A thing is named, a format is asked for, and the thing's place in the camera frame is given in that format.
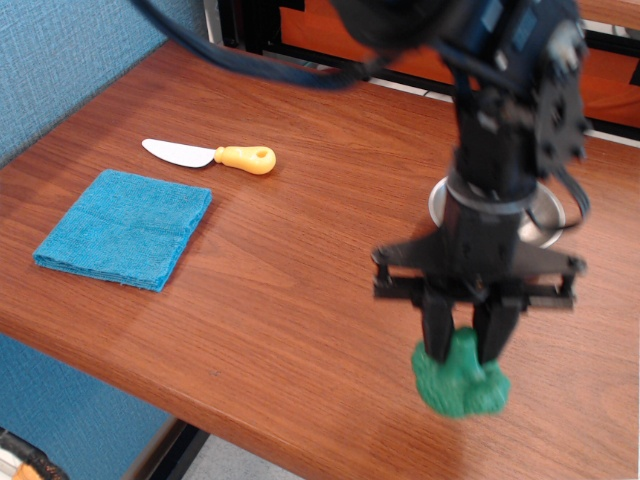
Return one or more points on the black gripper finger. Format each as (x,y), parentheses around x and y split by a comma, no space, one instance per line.
(437,325)
(494,321)

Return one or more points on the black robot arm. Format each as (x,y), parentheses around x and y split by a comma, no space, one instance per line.
(516,68)

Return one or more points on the yellow handled toy knife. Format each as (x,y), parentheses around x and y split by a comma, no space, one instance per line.
(256,160)

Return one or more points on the small metal bowl with handles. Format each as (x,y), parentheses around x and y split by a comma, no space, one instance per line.
(546,209)

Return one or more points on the orange panel with black frame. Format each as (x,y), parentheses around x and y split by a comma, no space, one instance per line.
(311,30)

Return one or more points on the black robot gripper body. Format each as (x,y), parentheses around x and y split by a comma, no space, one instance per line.
(473,257)

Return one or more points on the green toy broccoli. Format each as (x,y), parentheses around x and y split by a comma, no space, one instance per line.
(460,386)

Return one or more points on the blue folded cloth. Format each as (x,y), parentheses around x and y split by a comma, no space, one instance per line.
(127,229)

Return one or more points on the orange object at bottom left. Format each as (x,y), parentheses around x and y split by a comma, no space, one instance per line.
(22,460)

